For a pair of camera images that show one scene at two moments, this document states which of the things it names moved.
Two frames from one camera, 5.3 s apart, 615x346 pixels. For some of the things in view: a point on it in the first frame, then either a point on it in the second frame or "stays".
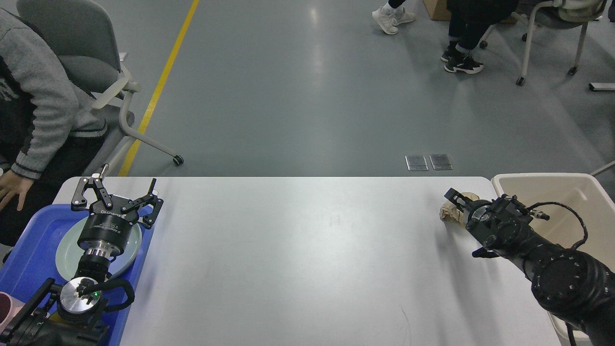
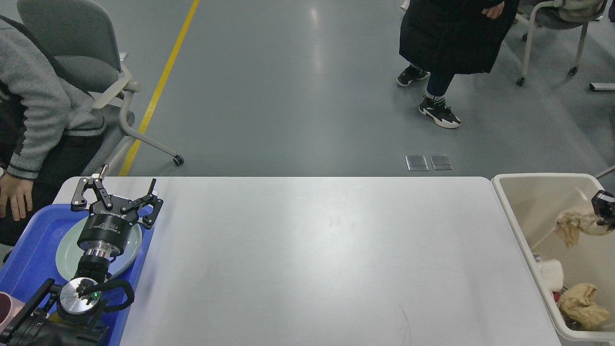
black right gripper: x=463 y=203 → x=603 y=203
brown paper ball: x=448 y=212 → x=571 y=222
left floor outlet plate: x=416 y=163 stays
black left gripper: x=106 y=231 stays
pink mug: x=9 y=307 stays
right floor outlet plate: x=441 y=162 stays
